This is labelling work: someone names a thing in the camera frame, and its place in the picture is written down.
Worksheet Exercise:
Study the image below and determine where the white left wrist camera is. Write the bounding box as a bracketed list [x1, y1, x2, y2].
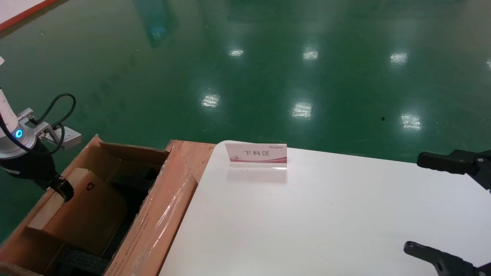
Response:
[58, 126, 82, 150]

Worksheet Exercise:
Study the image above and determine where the black foam padding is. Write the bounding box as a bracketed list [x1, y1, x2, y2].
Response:
[54, 167, 160, 276]

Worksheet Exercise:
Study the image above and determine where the white red sign card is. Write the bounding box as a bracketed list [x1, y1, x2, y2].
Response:
[225, 142, 288, 171]

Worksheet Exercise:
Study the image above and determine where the large cardboard box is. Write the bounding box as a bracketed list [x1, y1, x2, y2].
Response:
[0, 134, 200, 276]

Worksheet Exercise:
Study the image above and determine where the silver camera bracket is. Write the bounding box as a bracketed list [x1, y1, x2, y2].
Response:
[17, 108, 64, 151]

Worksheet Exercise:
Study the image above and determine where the small cardboard box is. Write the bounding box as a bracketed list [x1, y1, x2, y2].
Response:
[26, 168, 128, 256]

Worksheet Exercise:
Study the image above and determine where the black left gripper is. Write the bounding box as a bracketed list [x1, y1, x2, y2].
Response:
[0, 144, 74, 202]

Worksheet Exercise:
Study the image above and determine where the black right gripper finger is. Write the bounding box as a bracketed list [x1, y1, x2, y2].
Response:
[404, 241, 491, 276]
[417, 149, 491, 192]

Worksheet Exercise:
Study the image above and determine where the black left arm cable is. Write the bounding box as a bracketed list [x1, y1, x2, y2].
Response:
[0, 93, 77, 156]

